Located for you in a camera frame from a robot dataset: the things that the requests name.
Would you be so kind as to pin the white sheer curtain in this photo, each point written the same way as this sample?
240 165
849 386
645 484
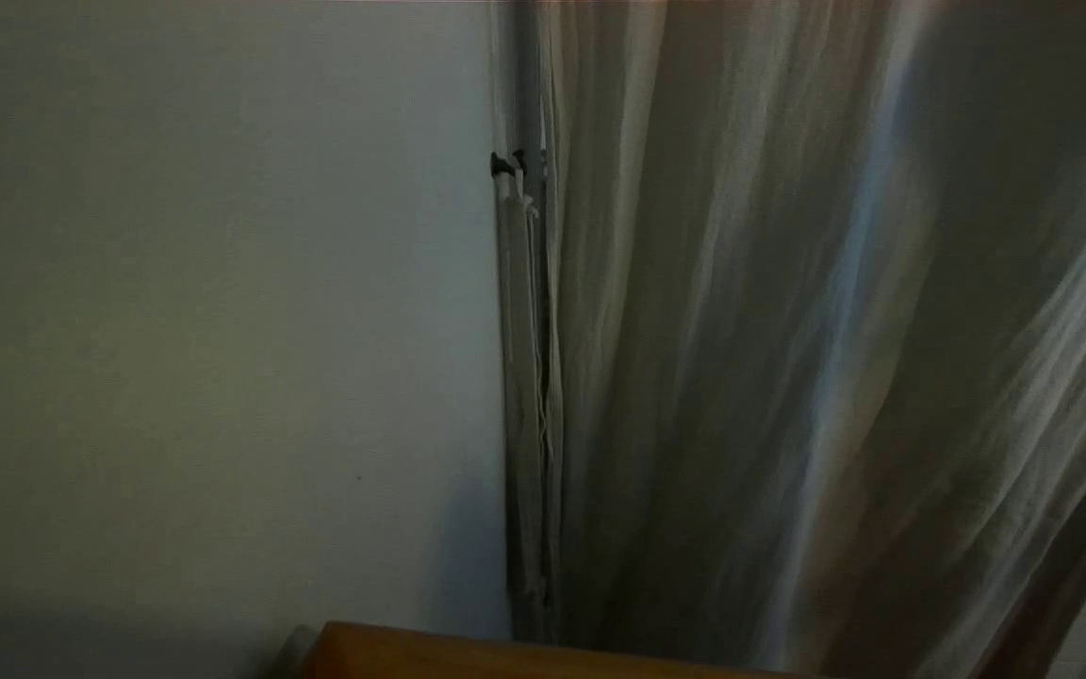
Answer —
795 326

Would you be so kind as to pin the grey vertical curtain rail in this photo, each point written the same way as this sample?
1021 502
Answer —
527 377

